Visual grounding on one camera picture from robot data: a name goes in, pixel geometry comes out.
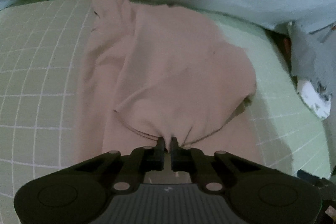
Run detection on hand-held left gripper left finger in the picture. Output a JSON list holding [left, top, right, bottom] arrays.
[[71, 137, 166, 194]]

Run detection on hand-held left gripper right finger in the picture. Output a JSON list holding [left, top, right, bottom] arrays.
[[171, 136, 264, 194]]

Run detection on cream long-sleeve shirt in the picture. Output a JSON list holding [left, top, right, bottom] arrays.
[[75, 0, 294, 177]]

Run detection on grey and white cloth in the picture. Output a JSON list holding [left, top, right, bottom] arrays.
[[287, 20, 336, 120]]

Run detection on green grid cutting mat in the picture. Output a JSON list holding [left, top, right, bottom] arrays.
[[0, 0, 332, 219]]

